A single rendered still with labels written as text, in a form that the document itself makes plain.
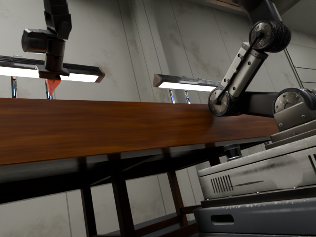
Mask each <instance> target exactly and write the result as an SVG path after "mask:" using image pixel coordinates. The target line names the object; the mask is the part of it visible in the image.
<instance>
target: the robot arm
mask: <svg viewBox="0 0 316 237"><path fill-rule="evenodd" d="M43 2H44V9H45V10H44V16H45V21H46V25H47V30H43V29H29V28H28V29H24V32H23V35H22V39H21V44H22V49H23V51H24V52H26V53H37V54H46V55H45V65H38V64H36V67H35V69H36V70H38V74H39V75H38V77H39V78H41V79H45V80H46V83H47V87H48V94H49V96H51V95H52V94H53V92H54V90H55V89H56V87H57V86H58V85H59V84H60V82H61V79H62V78H61V77H60V76H68V77H70V73H69V72H68V70H67V69H66V68H63V57H64V50H65V43H66V41H65V40H68V37H69V35H70V32H71V29H72V23H71V14H70V13H69V8H68V2H67V0H43Z"/></svg>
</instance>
